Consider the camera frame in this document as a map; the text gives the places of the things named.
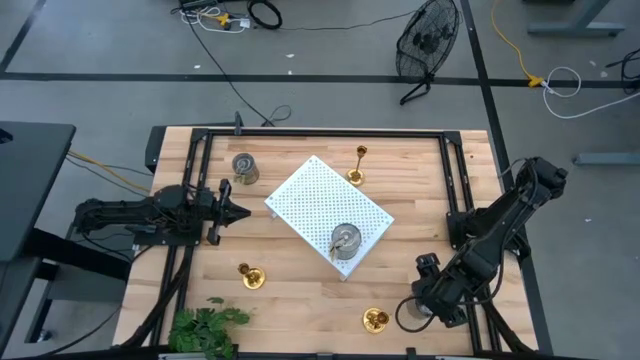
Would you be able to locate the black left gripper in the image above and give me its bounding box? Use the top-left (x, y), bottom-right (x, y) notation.
top-left (202, 178), bottom-right (252, 246)

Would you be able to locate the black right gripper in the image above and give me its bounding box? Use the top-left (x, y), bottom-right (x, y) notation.
top-left (410, 253), bottom-right (474, 329)

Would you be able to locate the silver metal tin candle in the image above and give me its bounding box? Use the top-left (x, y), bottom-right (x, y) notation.
top-left (328, 222), bottom-right (363, 262)
top-left (405, 295), bottom-right (435, 321)
top-left (230, 152), bottom-right (261, 187)

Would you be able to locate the brass candlestick holder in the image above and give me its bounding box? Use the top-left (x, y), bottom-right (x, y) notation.
top-left (362, 307), bottom-right (391, 335)
top-left (237, 262), bottom-right (267, 291)
top-left (346, 144), bottom-right (369, 188)

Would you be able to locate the white perforated metal shelf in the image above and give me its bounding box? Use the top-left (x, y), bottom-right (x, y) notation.
top-left (263, 154), bottom-right (396, 281)

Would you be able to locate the black side panel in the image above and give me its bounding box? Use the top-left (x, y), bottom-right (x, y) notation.
top-left (144, 124), bottom-right (167, 174)

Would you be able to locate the green leafy plant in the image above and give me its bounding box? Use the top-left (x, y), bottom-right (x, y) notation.
top-left (168, 296), bottom-right (252, 360)

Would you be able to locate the grey desk foot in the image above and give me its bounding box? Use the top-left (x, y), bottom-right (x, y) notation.
top-left (572, 152), bottom-right (640, 167)
top-left (527, 0), bottom-right (626, 39)

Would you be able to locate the dark grey desk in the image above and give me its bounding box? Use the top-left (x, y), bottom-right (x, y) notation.
top-left (0, 121), bottom-right (77, 351)

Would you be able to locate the black floor fan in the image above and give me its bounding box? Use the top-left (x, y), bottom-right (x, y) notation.
top-left (395, 0), bottom-right (461, 106)

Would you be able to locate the black sleeved cable bundle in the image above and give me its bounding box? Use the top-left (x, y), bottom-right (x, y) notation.
top-left (119, 244), bottom-right (196, 349)
top-left (474, 294), bottom-right (536, 354)

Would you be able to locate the black aluminium table frame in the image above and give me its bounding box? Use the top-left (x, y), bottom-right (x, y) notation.
top-left (149, 127), bottom-right (504, 354)

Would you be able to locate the black floor cable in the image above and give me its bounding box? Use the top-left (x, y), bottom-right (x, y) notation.
top-left (184, 7), bottom-right (294, 128)

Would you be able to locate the thin yellow cable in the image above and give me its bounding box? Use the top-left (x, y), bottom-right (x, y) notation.
top-left (67, 149), bottom-right (151, 194)

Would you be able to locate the black coiled cable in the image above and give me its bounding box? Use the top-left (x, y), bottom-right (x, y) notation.
top-left (247, 0), bottom-right (284, 30)

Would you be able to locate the white cable and plug bundle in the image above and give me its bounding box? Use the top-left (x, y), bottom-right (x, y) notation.
top-left (178, 4), bottom-right (251, 35)

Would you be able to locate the white floor cable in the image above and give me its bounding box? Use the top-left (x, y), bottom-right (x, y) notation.
top-left (542, 66), bottom-right (640, 120)

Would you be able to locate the yellow extension cable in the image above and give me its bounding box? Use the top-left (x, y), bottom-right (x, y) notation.
top-left (489, 0), bottom-right (546, 89)

